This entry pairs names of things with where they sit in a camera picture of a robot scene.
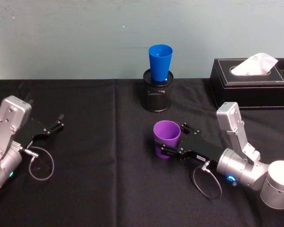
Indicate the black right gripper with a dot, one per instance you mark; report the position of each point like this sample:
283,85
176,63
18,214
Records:
196,146

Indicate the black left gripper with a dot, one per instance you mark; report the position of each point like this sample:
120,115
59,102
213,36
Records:
35,130

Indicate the purple plastic cup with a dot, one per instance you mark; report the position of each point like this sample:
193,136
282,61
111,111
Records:
166,136

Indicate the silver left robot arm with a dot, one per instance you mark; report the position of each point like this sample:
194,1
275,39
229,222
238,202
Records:
7,132

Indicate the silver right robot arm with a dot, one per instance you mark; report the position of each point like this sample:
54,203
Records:
246,165

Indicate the black mesh pen holder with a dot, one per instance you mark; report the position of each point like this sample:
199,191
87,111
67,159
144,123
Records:
156,97

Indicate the black table cloth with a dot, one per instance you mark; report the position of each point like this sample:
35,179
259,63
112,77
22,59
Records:
97,165

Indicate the blue plastic cup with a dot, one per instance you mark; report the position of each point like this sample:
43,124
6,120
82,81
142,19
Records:
159,63

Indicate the black leather tissue box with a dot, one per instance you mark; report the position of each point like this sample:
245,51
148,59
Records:
246,92

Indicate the white paper tissue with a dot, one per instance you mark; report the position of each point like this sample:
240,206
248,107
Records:
255,65

